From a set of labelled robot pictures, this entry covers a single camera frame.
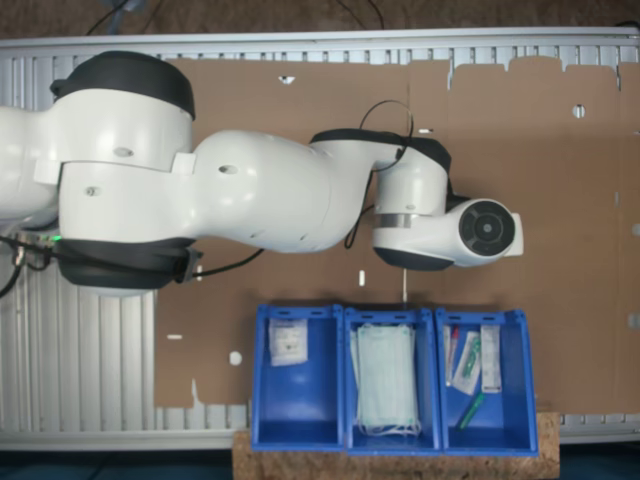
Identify grey floor object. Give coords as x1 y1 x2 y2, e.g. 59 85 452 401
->
107 0 151 30

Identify red-capped tube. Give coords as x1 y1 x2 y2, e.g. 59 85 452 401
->
444 324 460 387

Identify black base cables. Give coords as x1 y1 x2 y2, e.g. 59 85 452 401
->
0 230 64 300

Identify black camera cable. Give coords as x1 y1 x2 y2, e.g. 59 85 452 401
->
189 99 416 279

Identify long white printed packet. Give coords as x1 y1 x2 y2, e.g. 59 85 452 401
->
480 324 503 395

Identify blue bin with cotton packets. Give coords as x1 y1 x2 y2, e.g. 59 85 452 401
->
249 302 346 451

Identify stack of white face masks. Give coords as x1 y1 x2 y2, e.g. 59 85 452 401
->
349 322 422 437

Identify green pen-shaped item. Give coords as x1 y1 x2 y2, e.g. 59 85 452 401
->
458 391 486 430

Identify blue bin with masks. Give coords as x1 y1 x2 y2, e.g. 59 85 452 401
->
342 306 444 454

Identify blue bin with small items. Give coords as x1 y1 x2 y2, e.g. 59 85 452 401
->
433 306 541 457

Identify cork block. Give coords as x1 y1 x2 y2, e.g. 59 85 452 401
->
231 410 561 480

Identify brown cardboard sheet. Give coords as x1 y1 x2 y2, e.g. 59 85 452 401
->
407 54 640 416
152 57 411 409

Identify white Fuhrmann cotton packet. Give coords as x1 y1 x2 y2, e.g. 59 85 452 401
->
269 318 309 367

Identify clear packet with green parts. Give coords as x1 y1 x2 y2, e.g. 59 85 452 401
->
452 329 482 396

